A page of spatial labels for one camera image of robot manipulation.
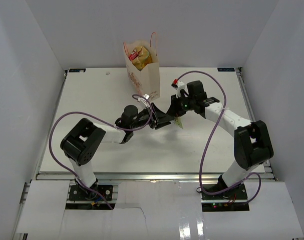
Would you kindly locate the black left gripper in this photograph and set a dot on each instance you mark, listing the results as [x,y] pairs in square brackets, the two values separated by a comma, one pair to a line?
[161,117]

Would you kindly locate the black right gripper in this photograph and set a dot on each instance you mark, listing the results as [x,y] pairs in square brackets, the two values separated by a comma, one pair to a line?
[175,110]

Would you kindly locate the green snack packet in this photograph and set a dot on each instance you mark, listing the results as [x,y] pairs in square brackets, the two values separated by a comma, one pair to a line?
[178,122]

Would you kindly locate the white paper gift bag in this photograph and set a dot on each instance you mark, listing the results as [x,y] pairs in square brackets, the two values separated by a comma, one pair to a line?
[146,81]

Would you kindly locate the brown kettle chips bag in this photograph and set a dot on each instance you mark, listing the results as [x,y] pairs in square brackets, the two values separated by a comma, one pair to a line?
[143,59]

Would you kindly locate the pink snack packet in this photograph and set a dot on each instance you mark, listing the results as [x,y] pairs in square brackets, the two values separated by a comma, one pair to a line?
[134,54]

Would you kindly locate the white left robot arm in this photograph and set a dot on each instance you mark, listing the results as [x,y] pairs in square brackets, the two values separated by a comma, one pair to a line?
[81,143]

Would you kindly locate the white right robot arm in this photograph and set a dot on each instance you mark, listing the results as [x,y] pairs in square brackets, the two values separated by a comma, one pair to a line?
[210,108]

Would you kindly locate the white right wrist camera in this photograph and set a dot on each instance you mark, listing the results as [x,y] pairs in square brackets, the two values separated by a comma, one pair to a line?
[179,86]

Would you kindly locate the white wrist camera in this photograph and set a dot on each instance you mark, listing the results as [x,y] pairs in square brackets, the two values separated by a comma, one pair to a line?
[179,86]
[143,98]

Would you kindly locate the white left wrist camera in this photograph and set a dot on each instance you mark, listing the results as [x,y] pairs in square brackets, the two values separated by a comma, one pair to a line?
[143,98]

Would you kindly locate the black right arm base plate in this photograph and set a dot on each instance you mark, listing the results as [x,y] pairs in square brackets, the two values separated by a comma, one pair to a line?
[238,193]

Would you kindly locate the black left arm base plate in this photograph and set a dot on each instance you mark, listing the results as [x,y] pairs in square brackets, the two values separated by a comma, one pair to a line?
[78,193]

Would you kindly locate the aluminium table edge rail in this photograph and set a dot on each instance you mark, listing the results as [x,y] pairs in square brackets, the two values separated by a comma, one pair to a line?
[254,120]

